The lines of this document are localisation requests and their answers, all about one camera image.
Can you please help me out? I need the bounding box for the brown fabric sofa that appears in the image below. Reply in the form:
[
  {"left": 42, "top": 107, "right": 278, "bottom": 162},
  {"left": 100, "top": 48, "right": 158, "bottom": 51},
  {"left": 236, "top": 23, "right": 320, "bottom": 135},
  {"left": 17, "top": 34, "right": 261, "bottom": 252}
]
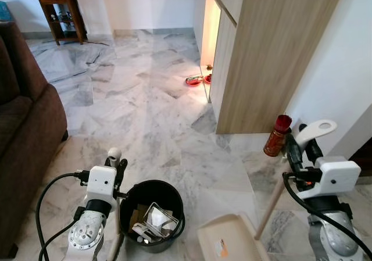
[{"left": 0, "top": 22, "right": 69, "bottom": 259}]

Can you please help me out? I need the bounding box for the dark wooden step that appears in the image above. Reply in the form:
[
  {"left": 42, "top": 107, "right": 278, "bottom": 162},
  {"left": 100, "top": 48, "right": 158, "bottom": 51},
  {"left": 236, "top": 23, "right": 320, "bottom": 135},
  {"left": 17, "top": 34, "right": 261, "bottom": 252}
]
[{"left": 349, "top": 139, "right": 372, "bottom": 177}]

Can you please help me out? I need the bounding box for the light wooden cabinet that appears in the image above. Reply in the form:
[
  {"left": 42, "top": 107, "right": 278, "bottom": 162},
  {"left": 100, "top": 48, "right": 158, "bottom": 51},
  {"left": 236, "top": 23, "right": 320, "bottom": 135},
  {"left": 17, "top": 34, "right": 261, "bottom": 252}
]
[{"left": 201, "top": 0, "right": 348, "bottom": 135}]

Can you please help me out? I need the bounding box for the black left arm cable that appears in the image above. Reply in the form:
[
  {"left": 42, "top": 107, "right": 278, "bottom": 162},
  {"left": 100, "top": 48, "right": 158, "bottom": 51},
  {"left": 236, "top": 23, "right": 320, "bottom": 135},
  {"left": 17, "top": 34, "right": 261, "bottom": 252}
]
[{"left": 35, "top": 169, "right": 91, "bottom": 261}]

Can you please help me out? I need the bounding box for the wooden broom with white cap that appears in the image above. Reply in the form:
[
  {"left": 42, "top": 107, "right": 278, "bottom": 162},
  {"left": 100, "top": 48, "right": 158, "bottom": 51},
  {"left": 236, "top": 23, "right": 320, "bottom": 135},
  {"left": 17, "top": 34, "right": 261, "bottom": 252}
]
[{"left": 106, "top": 147, "right": 126, "bottom": 261}]

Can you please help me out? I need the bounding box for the clear plastic package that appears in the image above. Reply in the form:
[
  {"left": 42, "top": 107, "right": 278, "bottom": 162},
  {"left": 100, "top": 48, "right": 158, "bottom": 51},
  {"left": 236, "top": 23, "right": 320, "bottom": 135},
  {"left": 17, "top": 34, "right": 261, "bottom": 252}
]
[{"left": 139, "top": 202, "right": 180, "bottom": 238}]

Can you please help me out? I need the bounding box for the beige dustpan with wooden handle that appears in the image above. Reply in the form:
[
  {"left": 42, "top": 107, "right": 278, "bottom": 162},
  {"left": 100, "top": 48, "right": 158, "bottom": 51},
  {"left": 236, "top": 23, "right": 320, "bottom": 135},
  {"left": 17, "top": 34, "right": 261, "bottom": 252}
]
[{"left": 196, "top": 120, "right": 338, "bottom": 261}]

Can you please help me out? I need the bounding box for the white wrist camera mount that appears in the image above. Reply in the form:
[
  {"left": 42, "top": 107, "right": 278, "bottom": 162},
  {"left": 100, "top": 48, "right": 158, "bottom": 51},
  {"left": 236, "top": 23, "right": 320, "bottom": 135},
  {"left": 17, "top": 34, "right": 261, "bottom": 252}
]
[
  {"left": 84, "top": 166, "right": 119, "bottom": 206},
  {"left": 302, "top": 158, "right": 362, "bottom": 201}
]

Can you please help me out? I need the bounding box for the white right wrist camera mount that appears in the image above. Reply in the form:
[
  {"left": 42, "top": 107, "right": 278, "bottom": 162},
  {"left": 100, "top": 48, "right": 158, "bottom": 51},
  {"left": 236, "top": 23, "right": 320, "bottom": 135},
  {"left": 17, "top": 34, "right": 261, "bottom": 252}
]
[{"left": 302, "top": 158, "right": 362, "bottom": 201}]

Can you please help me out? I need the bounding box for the brown cardboard piece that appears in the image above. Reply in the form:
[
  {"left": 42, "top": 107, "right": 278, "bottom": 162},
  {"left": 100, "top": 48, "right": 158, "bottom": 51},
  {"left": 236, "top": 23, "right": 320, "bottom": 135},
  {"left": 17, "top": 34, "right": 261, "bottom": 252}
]
[{"left": 129, "top": 206, "right": 149, "bottom": 233}]

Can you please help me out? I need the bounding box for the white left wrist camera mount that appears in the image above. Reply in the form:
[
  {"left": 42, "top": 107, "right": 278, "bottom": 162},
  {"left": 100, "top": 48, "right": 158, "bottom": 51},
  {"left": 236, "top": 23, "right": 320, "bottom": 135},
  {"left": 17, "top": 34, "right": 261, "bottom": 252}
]
[{"left": 84, "top": 166, "right": 119, "bottom": 206}]

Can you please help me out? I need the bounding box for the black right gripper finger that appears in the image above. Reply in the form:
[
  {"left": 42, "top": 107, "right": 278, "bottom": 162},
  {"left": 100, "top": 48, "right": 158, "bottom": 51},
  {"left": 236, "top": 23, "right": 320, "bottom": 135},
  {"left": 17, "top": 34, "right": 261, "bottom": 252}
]
[
  {"left": 284, "top": 134, "right": 304, "bottom": 171},
  {"left": 305, "top": 137, "right": 325, "bottom": 164}
]

